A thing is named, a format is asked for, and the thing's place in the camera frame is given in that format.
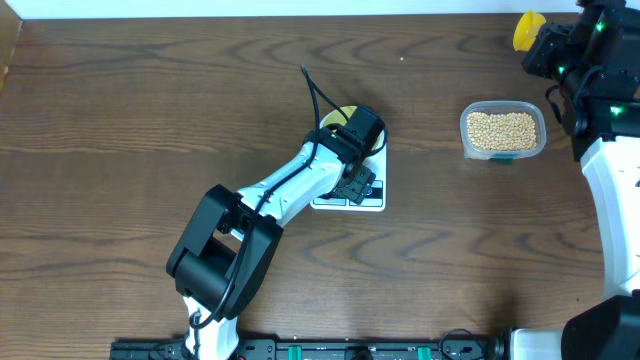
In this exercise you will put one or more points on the white digital kitchen scale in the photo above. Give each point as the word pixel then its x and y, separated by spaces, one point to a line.
pixel 330 169

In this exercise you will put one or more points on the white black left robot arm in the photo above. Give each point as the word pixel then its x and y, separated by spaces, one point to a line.
pixel 223 255

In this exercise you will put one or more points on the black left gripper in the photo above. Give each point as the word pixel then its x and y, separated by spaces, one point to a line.
pixel 359 191

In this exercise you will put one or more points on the clear plastic container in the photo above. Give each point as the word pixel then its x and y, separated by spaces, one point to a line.
pixel 502 107

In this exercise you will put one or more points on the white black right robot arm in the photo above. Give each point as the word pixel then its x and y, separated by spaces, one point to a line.
pixel 594 66

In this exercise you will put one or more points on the yellow measuring scoop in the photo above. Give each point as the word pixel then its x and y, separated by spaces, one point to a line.
pixel 527 30

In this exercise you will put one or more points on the green tape strip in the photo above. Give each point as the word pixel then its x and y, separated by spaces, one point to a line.
pixel 505 161

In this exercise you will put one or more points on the soybeans pile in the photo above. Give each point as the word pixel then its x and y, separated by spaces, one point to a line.
pixel 502 132

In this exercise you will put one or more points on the yellow plastic bowl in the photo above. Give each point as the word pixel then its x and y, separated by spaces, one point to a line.
pixel 335 117

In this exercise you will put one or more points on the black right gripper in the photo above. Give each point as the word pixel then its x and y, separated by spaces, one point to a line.
pixel 549 39

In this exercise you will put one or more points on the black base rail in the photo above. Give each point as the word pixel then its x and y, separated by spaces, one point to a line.
pixel 457 348

